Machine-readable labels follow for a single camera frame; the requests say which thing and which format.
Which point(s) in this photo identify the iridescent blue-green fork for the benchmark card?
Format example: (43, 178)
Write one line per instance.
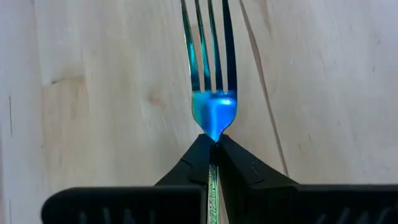
(214, 109)

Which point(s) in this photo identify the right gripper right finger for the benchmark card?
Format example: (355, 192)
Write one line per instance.
(248, 174)

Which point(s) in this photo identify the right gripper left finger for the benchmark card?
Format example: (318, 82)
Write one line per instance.
(192, 168)

